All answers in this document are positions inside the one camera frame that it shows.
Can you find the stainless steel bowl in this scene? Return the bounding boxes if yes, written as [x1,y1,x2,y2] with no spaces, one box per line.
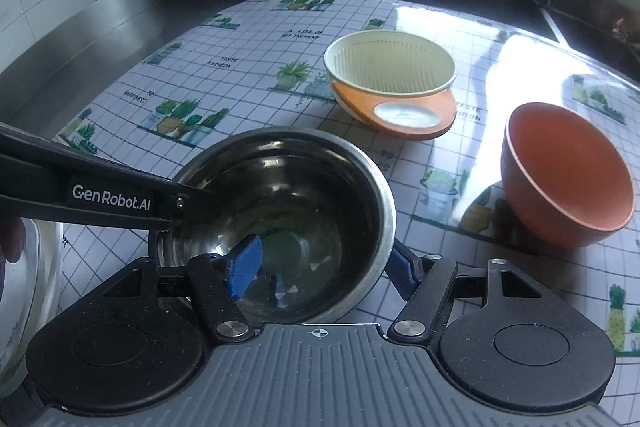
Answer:
[149,127,396,326]

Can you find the orange plastic bowl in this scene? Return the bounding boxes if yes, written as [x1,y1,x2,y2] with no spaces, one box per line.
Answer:
[501,102,636,248]

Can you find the left hand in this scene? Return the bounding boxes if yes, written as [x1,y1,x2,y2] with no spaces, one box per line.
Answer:
[0,217,26,263]

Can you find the plant-patterned grid table mat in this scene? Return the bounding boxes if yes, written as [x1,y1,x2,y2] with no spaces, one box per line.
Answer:
[55,0,639,426]

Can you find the orange strainer base bowl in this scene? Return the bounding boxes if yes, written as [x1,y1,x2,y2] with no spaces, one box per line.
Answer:
[332,81,457,141]

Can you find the cream strainer bowl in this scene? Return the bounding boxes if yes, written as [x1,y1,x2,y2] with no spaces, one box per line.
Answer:
[323,30,456,98]

